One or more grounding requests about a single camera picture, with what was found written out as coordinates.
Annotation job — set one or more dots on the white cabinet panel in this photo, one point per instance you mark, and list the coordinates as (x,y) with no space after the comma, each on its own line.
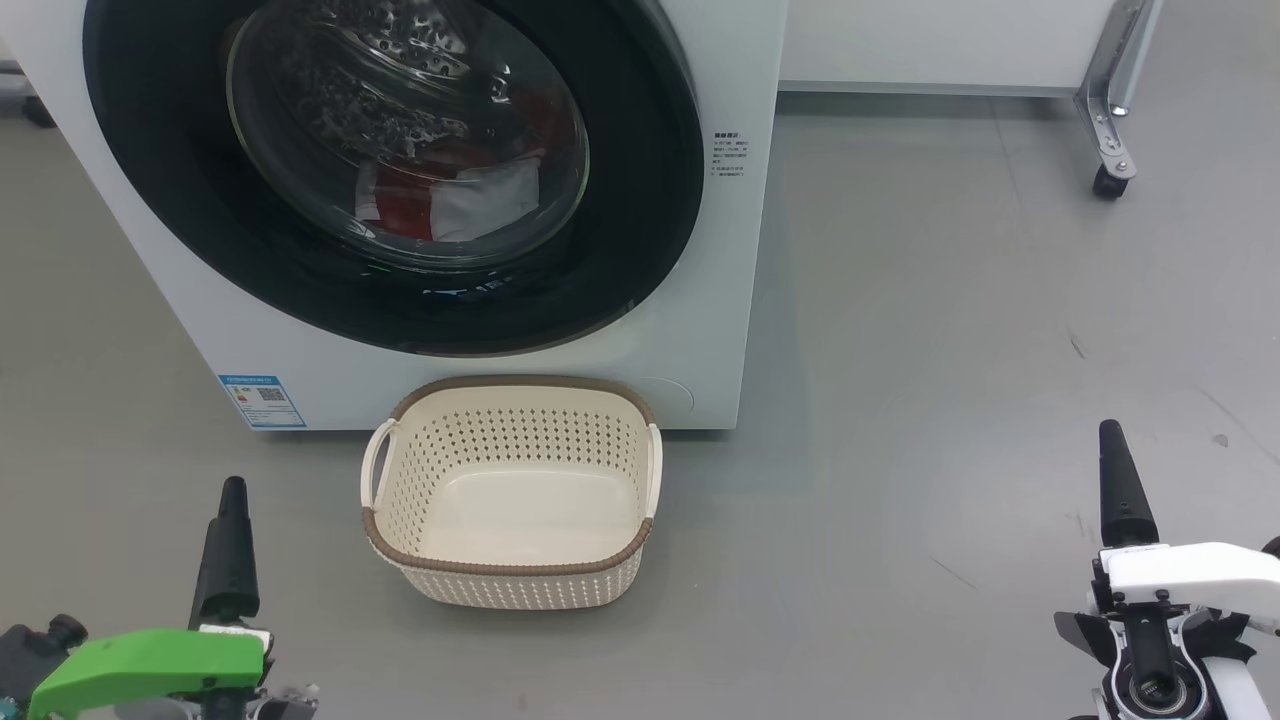
(930,40)

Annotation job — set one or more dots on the black round glass washer door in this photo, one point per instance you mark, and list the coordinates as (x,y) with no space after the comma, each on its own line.
(640,200)

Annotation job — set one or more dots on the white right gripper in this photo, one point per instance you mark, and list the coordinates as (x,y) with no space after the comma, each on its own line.
(1200,580)

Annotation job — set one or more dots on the dark wheeled frame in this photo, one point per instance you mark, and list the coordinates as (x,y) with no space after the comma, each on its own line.
(38,112)

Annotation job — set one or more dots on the cream perforated basket brown rim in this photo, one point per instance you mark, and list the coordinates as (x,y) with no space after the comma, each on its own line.
(520,510)

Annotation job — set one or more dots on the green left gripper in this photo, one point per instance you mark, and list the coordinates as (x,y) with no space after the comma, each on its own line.
(150,660)

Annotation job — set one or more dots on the perforated steel washing machine drum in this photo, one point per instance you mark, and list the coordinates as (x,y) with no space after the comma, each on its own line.
(380,70)

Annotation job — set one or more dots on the blue energy label sticker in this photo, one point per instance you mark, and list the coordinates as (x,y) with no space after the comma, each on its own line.
(262,402)

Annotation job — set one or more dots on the silver metal cart leg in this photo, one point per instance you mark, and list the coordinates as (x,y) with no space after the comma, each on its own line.
(1115,80)

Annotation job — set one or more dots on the white and red striped garment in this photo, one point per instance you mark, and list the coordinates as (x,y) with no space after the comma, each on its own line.
(480,205)

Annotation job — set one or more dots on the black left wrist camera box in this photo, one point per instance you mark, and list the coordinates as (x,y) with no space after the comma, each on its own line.
(30,650)

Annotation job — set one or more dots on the white front-load washing machine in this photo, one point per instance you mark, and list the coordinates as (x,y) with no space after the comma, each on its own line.
(700,350)

